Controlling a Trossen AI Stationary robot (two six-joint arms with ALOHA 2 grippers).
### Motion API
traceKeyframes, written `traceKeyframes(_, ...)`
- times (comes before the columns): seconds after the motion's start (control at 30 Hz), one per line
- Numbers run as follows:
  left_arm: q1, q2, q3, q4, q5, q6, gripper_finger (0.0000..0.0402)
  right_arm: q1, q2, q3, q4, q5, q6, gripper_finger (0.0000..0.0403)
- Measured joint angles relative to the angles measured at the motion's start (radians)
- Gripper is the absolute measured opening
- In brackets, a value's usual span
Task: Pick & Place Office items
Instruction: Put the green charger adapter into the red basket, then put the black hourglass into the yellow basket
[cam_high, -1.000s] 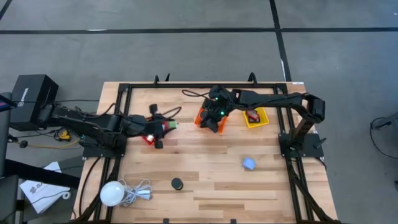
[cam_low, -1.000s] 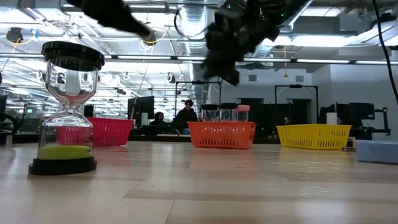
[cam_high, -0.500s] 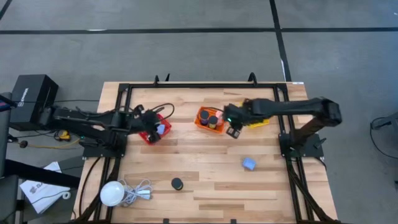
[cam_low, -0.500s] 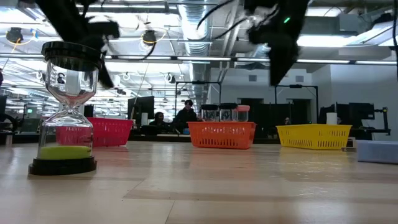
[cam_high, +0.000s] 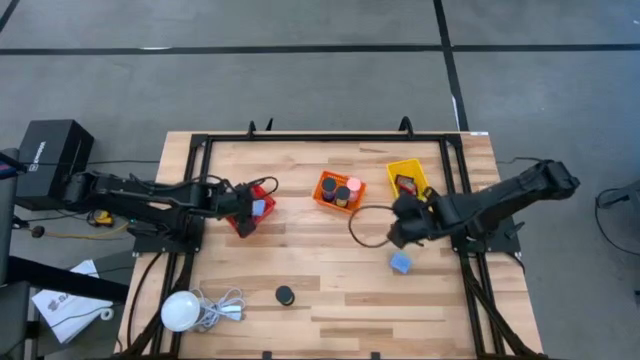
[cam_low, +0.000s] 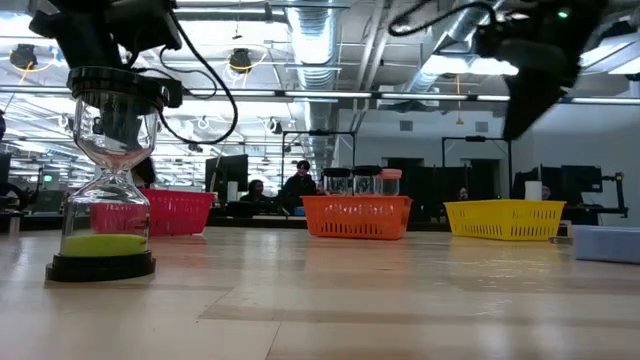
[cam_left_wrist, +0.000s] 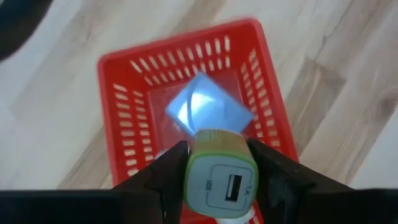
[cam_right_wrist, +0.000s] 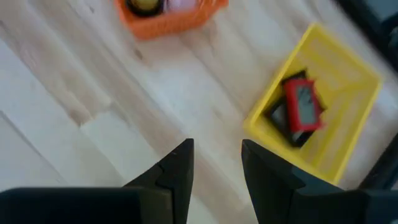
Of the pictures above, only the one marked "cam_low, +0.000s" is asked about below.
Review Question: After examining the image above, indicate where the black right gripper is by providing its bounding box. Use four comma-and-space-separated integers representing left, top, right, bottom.
474, 0, 609, 142

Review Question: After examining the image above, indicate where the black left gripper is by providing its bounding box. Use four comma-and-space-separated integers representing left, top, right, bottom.
29, 0, 184, 157

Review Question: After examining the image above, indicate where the black-capped hourglass green sand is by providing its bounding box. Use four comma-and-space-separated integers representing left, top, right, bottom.
44, 65, 170, 283
351, 164, 384, 197

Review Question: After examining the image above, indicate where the light blue wall charger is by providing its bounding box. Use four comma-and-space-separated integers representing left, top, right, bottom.
547, 223, 640, 265

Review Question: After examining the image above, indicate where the black speaker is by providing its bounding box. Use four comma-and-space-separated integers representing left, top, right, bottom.
130, 157, 157, 190

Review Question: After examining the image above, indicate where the yellow hanging power drop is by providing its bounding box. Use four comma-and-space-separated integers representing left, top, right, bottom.
453, 73, 465, 126

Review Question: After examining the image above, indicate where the white paper roll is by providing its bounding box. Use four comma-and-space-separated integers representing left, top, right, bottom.
523, 179, 544, 202

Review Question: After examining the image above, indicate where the black computer monitor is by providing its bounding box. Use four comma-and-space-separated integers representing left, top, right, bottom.
204, 153, 250, 202
512, 163, 605, 207

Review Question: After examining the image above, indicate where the red plastic basket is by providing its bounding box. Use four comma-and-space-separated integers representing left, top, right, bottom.
88, 187, 217, 238

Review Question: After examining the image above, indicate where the yellow plastic basket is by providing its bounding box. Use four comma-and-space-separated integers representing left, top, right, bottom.
443, 198, 568, 243

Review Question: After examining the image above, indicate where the person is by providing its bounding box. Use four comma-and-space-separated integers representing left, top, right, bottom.
279, 159, 319, 214
241, 179, 271, 204

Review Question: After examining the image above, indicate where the linear ceiling light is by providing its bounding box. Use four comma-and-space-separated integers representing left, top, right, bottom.
0, 83, 640, 106

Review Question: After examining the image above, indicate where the orange plastic basket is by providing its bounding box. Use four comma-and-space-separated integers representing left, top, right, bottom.
301, 194, 414, 241

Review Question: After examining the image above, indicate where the black background gantry frame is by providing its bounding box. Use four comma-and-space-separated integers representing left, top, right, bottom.
440, 134, 514, 201
281, 128, 358, 171

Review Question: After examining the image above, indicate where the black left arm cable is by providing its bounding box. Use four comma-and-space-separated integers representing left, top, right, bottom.
158, 9, 239, 147

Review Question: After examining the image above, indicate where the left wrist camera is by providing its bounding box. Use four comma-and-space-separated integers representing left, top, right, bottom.
107, 0, 184, 51

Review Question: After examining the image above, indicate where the silver ventilation duct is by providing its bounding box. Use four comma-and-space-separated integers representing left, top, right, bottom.
399, 0, 506, 96
284, 0, 346, 166

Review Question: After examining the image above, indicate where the black hanging camera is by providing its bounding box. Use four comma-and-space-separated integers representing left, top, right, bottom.
228, 47, 253, 70
9, 43, 39, 70

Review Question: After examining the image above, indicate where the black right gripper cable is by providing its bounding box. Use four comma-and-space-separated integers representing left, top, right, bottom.
387, 0, 497, 39

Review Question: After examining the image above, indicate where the black aluminium table frame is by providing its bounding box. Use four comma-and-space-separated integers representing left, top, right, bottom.
0, 212, 631, 234

